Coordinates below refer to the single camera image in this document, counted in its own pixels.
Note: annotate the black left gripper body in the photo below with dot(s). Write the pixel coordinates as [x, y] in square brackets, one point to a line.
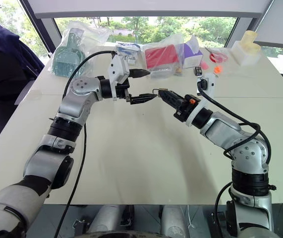
[121, 90]

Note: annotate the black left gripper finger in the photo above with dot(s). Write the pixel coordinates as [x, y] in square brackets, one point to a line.
[141, 98]
[138, 73]

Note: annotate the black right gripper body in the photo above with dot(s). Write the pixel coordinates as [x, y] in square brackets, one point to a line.
[186, 107]

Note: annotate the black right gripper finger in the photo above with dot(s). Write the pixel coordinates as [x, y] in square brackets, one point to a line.
[172, 96]
[172, 103]

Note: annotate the brass padlock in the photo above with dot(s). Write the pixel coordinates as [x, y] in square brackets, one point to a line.
[163, 89]

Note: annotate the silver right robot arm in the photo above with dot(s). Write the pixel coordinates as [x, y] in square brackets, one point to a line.
[220, 129]

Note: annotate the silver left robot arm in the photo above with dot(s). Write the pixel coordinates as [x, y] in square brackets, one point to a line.
[76, 104]

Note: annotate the small brass parts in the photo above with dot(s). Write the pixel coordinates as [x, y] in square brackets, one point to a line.
[179, 70]

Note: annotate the blue white packet in bag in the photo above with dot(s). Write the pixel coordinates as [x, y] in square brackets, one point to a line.
[126, 50]

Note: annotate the red box in plastic bag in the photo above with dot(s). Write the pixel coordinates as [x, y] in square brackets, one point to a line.
[159, 57]

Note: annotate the small black box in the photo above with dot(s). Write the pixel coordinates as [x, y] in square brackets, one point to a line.
[198, 70]

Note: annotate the pink small object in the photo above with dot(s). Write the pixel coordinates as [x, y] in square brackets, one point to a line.
[204, 65]

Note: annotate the purple white tissue box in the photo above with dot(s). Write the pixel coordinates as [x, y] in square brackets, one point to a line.
[190, 55]

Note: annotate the orange small object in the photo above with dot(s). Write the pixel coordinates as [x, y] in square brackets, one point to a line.
[218, 70]

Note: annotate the red scissors in bag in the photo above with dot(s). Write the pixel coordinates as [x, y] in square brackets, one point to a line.
[216, 55]

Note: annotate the teal scoop in plastic bag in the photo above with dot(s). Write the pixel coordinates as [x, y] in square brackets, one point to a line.
[65, 59]

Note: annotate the cream plastic bottle object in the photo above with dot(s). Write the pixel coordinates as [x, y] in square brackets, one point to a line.
[246, 50]

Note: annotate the silver robot leg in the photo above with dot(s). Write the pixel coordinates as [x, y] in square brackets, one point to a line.
[105, 219]
[174, 219]

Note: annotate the dark blue jacket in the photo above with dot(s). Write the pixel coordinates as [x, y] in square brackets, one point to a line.
[2, 62]

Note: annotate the dark rounded robot torso edge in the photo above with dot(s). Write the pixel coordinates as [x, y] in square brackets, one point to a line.
[116, 234]

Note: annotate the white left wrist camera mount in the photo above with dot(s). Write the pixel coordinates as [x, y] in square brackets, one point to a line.
[117, 67]

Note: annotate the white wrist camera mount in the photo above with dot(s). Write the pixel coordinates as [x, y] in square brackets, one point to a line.
[117, 67]
[209, 84]

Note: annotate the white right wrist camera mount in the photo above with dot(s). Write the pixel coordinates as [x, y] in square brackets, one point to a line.
[209, 84]

